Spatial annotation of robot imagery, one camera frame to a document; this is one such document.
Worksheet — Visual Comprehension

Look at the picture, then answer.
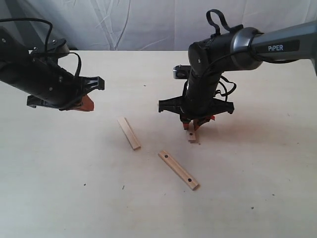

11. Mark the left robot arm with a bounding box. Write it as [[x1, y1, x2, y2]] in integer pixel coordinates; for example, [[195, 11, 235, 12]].
[[0, 27, 105, 112]]

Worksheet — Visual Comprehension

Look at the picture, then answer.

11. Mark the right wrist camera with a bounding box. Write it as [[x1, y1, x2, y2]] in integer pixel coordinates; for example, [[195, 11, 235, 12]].
[[172, 65, 191, 80]]

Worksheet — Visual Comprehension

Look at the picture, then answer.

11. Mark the white backdrop cloth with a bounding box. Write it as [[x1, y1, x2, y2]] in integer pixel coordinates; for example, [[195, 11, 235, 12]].
[[0, 0, 317, 51]]

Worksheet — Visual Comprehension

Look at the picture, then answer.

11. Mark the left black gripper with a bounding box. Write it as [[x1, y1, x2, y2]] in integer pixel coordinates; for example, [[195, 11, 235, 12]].
[[27, 62, 105, 112]]

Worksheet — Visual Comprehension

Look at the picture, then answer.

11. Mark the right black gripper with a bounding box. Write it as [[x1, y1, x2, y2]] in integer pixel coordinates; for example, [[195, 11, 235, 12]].
[[158, 71, 234, 131]]

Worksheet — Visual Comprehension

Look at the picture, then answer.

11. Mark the plain short wooden stick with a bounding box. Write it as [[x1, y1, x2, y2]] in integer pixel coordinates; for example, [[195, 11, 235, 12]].
[[117, 117, 141, 150]]

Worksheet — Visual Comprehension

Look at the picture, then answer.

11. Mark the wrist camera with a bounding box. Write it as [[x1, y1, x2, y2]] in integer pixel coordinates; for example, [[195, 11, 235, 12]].
[[30, 38, 70, 57], [172, 65, 191, 80]]

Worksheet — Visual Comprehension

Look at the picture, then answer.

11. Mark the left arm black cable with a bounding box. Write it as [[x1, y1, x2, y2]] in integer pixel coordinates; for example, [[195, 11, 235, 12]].
[[0, 18, 83, 80]]

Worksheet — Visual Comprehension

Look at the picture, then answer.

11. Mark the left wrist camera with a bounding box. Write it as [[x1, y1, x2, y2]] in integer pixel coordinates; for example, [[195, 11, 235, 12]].
[[30, 38, 70, 57]]

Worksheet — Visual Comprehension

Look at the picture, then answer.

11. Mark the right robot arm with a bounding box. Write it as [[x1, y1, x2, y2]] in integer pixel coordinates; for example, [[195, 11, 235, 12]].
[[158, 21, 317, 130]]

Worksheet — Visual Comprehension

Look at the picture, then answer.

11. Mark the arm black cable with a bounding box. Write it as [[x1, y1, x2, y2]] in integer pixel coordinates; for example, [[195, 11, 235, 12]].
[[183, 9, 245, 105], [0, 18, 83, 80]]

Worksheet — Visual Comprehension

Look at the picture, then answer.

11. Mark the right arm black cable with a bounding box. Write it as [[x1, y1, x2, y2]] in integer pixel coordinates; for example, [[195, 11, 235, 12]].
[[183, 9, 245, 105]]

